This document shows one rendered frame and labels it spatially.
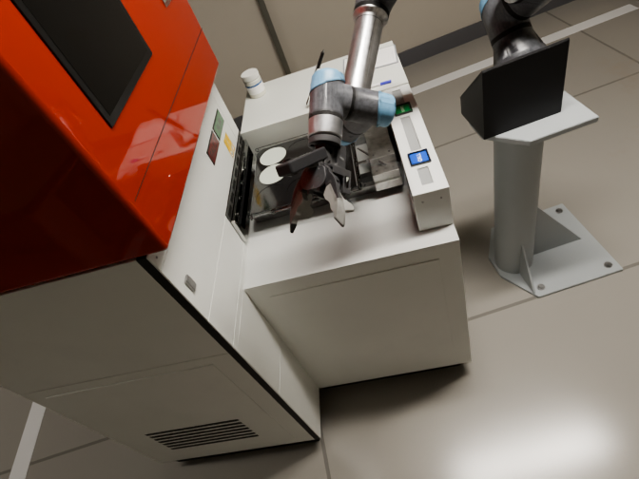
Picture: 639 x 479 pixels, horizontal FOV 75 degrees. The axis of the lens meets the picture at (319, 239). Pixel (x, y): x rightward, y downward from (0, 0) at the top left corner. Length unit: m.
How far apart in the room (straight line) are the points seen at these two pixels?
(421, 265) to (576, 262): 1.07
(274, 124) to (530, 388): 1.37
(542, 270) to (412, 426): 0.90
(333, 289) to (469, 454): 0.84
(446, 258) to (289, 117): 0.76
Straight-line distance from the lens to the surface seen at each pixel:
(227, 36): 3.45
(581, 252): 2.20
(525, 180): 1.68
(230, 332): 1.14
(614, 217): 2.39
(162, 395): 1.44
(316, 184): 0.87
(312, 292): 1.26
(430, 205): 1.14
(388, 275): 1.23
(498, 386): 1.86
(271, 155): 1.55
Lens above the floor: 1.72
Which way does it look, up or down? 45 degrees down
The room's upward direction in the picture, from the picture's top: 25 degrees counter-clockwise
